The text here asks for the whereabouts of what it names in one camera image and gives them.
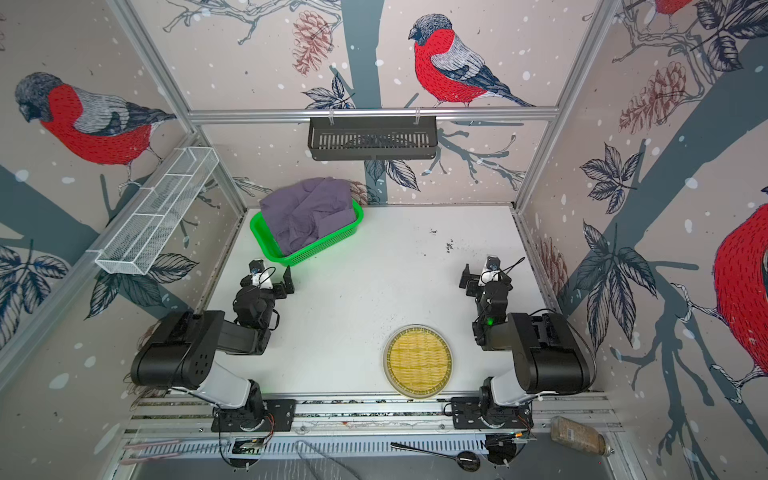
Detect purple trousers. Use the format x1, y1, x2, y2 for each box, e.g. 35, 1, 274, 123
260, 177, 356, 256

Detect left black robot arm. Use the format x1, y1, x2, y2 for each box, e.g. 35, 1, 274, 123
130, 260, 295, 431

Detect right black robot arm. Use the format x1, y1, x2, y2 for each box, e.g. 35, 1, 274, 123
455, 256, 596, 429

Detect green plastic basket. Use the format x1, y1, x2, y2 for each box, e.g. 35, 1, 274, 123
249, 199, 365, 268

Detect round yellow woven tray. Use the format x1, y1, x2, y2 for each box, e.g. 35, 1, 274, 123
383, 324, 453, 399

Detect brown bottle lying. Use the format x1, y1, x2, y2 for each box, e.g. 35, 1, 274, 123
550, 416, 612, 457

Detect black spoon tool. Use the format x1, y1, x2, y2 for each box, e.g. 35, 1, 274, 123
390, 442, 481, 472

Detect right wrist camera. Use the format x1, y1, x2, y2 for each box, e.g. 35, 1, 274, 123
479, 255, 503, 285

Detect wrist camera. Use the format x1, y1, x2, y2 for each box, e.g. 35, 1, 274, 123
479, 255, 503, 285
247, 259, 271, 288

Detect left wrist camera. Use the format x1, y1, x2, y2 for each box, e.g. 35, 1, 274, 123
247, 259, 271, 288

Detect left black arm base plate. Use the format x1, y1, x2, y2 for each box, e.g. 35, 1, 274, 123
211, 399, 297, 433

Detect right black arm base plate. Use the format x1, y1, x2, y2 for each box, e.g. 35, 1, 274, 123
449, 397, 533, 430

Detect black hanging wall basket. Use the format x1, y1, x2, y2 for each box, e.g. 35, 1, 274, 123
307, 116, 438, 161

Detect aluminium mounting rail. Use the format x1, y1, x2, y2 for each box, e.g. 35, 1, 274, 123
117, 394, 624, 465

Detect white wire mesh shelf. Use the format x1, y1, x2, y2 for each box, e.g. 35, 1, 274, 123
95, 146, 219, 275

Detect horizontal aluminium frame bar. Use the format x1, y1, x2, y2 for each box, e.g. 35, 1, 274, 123
187, 106, 560, 125

